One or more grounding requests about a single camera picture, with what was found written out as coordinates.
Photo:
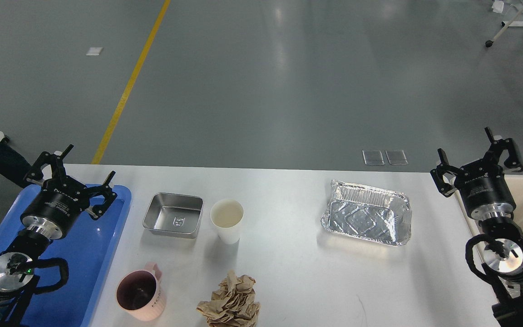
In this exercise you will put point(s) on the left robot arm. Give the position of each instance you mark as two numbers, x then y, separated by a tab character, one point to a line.
24	274

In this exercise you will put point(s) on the blue plastic tray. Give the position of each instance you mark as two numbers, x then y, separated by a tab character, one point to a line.
88	249

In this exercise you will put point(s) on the clear floor plate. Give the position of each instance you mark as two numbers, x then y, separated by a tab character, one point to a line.
396	157
373	157

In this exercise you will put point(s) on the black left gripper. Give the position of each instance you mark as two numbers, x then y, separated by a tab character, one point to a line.
62	199

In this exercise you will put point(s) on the aluminium foil tray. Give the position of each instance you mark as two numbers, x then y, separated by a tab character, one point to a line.
368	213

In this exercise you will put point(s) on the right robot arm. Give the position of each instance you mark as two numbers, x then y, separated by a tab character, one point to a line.
495	255

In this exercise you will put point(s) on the dark seated person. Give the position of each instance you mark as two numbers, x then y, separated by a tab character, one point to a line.
13	166

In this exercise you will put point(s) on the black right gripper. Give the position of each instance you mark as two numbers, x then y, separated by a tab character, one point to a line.
482	186

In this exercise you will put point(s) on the left clear floor plate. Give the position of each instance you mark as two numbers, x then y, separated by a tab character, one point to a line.
373	157

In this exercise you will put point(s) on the white paper cup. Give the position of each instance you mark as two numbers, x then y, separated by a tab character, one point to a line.
227	216

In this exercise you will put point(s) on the steel rectangular container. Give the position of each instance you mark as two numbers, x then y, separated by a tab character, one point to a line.
174	215

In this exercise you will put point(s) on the crumpled brown paper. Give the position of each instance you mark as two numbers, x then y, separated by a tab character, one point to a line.
233	304

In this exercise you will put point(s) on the pink ribbed mug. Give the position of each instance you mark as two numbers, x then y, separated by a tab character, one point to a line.
140	294

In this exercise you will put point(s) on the right clear floor plate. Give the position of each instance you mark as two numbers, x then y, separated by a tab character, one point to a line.
396	157

